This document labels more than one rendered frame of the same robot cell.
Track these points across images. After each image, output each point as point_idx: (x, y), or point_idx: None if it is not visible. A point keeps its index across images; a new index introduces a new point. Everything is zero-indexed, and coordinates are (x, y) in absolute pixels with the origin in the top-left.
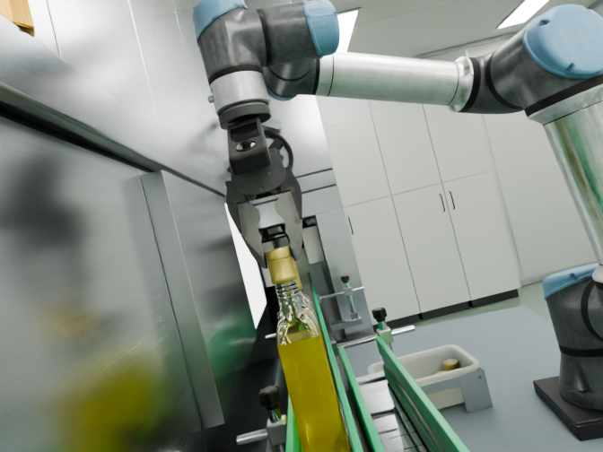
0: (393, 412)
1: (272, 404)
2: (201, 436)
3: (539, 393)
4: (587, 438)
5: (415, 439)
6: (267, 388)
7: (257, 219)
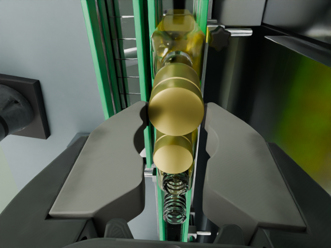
0: (126, 94)
1: (217, 26)
2: (287, 25)
3: (47, 130)
4: (34, 79)
5: (115, 47)
6: (220, 41)
7: (215, 159)
